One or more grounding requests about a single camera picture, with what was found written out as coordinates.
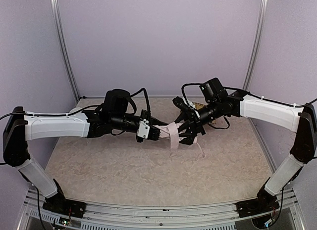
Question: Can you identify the woven bamboo tray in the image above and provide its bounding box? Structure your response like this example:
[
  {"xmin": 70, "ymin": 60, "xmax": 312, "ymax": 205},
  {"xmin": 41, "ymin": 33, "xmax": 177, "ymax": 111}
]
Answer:
[{"xmin": 194, "ymin": 102, "xmax": 205, "ymax": 110}]

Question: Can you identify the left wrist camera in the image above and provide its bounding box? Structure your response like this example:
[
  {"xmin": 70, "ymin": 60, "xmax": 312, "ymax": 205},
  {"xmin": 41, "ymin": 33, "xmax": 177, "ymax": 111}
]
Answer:
[{"xmin": 136, "ymin": 119, "xmax": 150, "ymax": 139}]

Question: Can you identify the front aluminium rail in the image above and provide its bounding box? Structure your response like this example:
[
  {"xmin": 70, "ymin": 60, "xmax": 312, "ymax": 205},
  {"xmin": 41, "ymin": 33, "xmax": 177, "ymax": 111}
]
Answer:
[{"xmin": 16, "ymin": 189, "xmax": 307, "ymax": 230}]

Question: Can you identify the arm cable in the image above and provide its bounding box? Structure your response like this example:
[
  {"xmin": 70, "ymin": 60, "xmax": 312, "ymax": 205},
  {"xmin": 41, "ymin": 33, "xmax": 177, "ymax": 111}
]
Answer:
[
  {"xmin": 128, "ymin": 88, "xmax": 152, "ymax": 117},
  {"xmin": 181, "ymin": 83, "xmax": 317, "ymax": 129}
]

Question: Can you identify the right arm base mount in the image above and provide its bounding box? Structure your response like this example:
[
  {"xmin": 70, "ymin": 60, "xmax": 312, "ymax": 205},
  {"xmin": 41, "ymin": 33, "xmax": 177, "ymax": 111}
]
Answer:
[{"xmin": 236, "ymin": 198, "xmax": 280, "ymax": 218}]

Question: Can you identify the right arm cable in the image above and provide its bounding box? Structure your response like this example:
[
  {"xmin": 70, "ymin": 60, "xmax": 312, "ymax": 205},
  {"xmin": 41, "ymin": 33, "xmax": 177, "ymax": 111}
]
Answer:
[{"xmin": 181, "ymin": 83, "xmax": 317, "ymax": 129}]

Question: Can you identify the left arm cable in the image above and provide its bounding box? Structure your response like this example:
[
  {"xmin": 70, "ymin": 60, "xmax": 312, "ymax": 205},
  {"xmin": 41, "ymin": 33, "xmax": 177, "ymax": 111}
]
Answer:
[{"xmin": 128, "ymin": 88, "xmax": 152, "ymax": 117}]

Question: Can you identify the right frame post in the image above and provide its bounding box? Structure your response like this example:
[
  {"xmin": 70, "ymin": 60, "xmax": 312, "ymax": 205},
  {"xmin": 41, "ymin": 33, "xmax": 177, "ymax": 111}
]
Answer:
[{"xmin": 239, "ymin": 0, "xmax": 269, "ymax": 102}]

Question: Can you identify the pink folding umbrella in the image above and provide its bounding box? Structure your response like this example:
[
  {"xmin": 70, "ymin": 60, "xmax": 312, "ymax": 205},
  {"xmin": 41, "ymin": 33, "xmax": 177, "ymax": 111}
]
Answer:
[{"xmin": 155, "ymin": 122, "xmax": 206, "ymax": 158}]

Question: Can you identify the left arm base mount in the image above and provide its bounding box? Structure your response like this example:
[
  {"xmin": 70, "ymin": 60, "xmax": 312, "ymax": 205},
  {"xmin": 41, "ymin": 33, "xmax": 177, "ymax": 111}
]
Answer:
[{"xmin": 43, "ymin": 199, "xmax": 86, "ymax": 219}]

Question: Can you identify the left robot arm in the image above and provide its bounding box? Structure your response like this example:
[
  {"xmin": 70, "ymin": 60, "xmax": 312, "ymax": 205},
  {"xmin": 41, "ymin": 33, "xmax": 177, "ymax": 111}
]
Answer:
[{"xmin": 2, "ymin": 88, "xmax": 166, "ymax": 208}]

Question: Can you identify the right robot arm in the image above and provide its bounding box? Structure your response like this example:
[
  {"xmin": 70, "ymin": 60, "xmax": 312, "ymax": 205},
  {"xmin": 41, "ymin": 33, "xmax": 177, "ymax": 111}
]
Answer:
[{"xmin": 172, "ymin": 78, "xmax": 317, "ymax": 202}]

